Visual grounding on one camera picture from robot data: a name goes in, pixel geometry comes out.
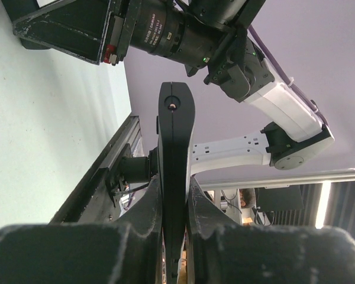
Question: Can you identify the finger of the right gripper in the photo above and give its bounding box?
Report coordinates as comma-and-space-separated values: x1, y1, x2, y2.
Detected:
13, 0, 110, 64
1, 0, 40, 22

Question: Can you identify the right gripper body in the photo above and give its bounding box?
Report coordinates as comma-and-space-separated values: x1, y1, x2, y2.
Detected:
98, 0, 142, 66

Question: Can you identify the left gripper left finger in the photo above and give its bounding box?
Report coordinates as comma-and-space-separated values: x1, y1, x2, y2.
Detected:
0, 176, 162, 283

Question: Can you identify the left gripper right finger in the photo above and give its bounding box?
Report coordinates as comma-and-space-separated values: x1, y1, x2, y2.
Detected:
186, 178, 355, 283

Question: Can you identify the black remote control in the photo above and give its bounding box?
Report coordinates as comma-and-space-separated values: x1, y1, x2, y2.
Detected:
158, 82, 195, 283

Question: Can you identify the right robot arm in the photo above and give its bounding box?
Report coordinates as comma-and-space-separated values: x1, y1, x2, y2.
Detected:
3, 1, 334, 174

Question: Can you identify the person in background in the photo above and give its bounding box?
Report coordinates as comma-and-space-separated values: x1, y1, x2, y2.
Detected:
240, 188, 256, 209

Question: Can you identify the black monitor in background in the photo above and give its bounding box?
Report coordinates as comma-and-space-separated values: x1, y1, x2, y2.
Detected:
256, 185, 304, 212

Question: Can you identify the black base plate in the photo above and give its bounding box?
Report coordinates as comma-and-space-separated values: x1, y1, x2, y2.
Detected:
49, 143, 159, 224

